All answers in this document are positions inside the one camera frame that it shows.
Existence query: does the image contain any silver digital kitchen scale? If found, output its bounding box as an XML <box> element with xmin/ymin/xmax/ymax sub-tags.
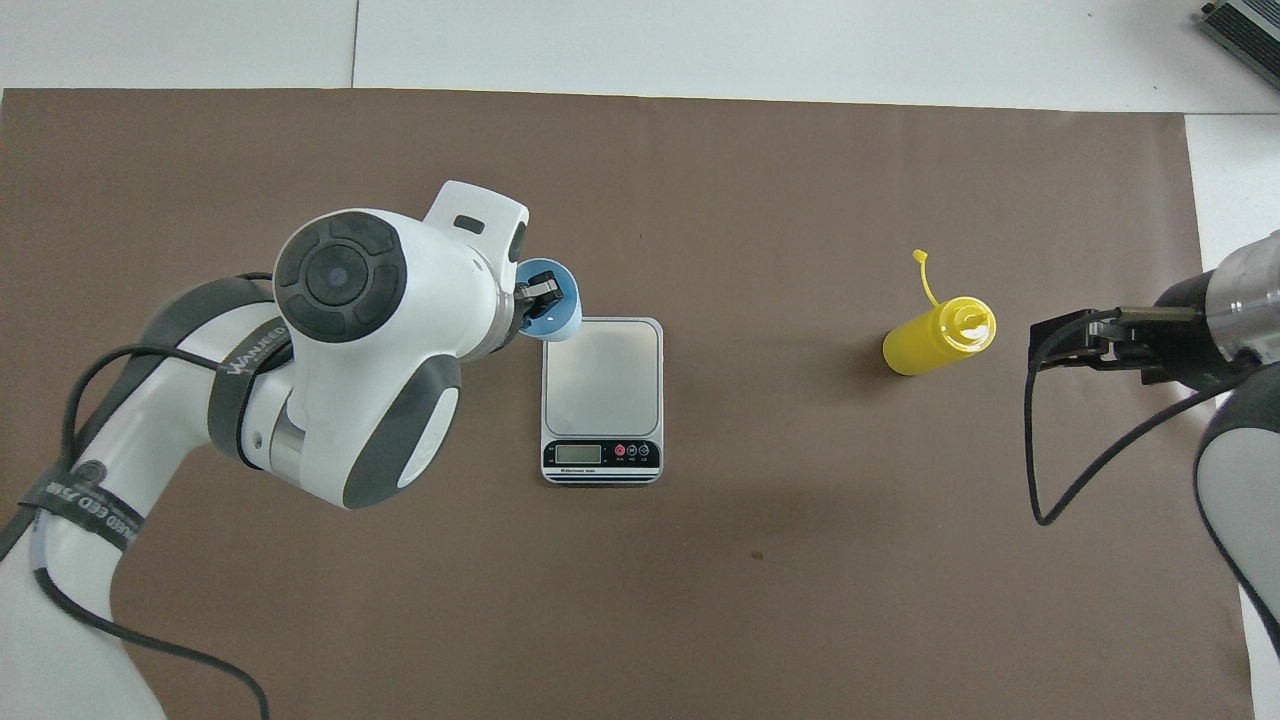
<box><xmin>540</xmin><ymin>316</ymin><xmax>665</xmax><ymax>487</ymax></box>

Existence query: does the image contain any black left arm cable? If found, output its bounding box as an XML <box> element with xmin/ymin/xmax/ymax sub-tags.
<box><xmin>0</xmin><ymin>270</ymin><xmax>276</xmax><ymax>720</ymax></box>

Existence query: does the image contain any light blue plastic cup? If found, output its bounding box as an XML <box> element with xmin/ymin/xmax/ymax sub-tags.
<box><xmin>513</xmin><ymin>258</ymin><xmax>584</xmax><ymax>344</ymax></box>

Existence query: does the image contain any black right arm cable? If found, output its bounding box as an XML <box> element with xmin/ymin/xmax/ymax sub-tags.
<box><xmin>1024</xmin><ymin>305</ymin><xmax>1241</xmax><ymax>527</ymax></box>

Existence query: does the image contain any brown paper mat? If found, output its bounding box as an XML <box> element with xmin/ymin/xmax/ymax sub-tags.
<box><xmin>0</xmin><ymin>88</ymin><xmax>1256</xmax><ymax>720</ymax></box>

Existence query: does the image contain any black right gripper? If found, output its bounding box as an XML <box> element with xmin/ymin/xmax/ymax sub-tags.
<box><xmin>1030</xmin><ymin>275</ymin><xmax>1221</xmax><ymax>389</ymax></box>

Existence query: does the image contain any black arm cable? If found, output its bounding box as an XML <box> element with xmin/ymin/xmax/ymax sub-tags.
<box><xmin>1024</xmin><ymin>305</ymin><xmax>1241</xmax><ymax>527</ymax></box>
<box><xmin>0</xmin><ymin>270</ymin><xmax>276</xmax><ymax>720</ymax></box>

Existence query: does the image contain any yellow squeeze bottle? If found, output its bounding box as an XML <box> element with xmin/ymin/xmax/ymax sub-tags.
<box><xmin>882</xmin><ymin>249</ymin><xmax>998</xmax><ymax>378</ymax></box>

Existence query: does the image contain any grey metal device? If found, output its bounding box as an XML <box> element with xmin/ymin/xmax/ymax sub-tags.
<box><xmin>1200</xmin><ymin>0</ymin><xmax>1280</xmax><ymax>91</ymax></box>

